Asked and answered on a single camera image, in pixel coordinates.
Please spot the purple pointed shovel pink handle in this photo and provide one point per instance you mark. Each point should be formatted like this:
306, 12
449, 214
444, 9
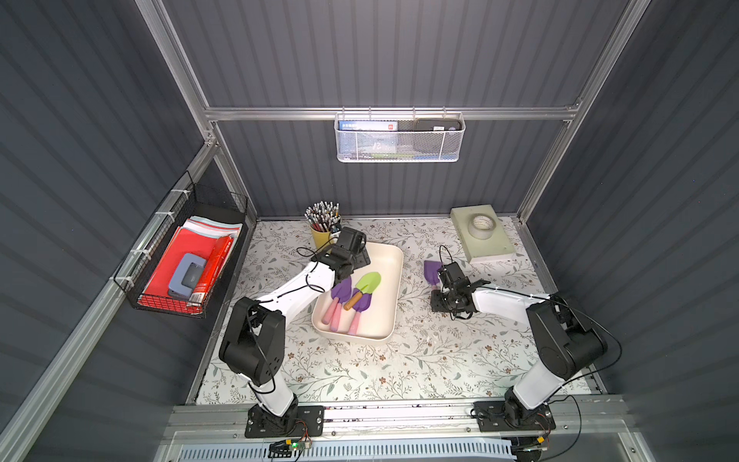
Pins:
340, 295

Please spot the black device in basket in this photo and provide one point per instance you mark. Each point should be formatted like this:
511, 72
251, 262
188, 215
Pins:
440, 137

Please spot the purple round shovel pink handle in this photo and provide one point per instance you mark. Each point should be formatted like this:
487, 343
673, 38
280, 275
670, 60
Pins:
362, 305

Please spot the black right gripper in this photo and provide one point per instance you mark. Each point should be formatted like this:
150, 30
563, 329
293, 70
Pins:
445, 283

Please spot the white tape roll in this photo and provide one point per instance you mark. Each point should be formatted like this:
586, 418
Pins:
481, 227

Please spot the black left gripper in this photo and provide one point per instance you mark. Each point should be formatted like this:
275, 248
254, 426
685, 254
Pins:
344, 268

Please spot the white wire wall basket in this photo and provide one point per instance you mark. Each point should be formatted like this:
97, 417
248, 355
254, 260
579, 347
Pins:
406, 153

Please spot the yellow pencil cup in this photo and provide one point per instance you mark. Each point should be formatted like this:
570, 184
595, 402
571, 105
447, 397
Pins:
325, 236

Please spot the bundle of pencils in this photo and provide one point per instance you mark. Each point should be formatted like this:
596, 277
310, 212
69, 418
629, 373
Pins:
324, 216

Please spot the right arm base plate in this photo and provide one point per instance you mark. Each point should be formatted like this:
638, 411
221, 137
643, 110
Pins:
503, 415

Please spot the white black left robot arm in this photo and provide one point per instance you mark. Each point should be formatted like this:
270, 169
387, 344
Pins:
253, 345

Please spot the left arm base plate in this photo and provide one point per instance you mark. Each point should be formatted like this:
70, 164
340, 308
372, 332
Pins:
298, 421

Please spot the red folder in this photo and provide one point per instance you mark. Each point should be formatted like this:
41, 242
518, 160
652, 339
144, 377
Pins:
195, 237

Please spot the cream plastic storage tray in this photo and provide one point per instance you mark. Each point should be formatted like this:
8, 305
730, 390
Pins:
377, 324

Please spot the floral table mat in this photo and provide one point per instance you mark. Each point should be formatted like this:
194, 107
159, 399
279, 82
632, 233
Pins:
428, 356

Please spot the small green circuit board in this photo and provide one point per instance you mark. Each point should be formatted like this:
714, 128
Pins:
289, 448

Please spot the white vented panel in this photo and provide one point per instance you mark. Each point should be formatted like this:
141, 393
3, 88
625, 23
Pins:
442, 449

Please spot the red stapler box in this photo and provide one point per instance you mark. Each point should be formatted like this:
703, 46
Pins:
214, 266

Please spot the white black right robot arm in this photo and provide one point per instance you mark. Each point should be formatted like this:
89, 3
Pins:
566, 341

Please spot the black wire side basket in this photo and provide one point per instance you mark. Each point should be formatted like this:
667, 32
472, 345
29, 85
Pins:
197, 202

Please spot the blue box in basket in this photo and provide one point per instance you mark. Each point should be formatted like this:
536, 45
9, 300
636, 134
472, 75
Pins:
366, 139

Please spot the green shovel wooden handle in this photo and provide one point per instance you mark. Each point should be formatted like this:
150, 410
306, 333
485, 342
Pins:
366, 285

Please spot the pale green box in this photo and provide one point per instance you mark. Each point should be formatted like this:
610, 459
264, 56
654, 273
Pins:
498, 247

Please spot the purple square shovel pink handle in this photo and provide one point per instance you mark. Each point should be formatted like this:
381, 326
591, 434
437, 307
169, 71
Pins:
431, 270

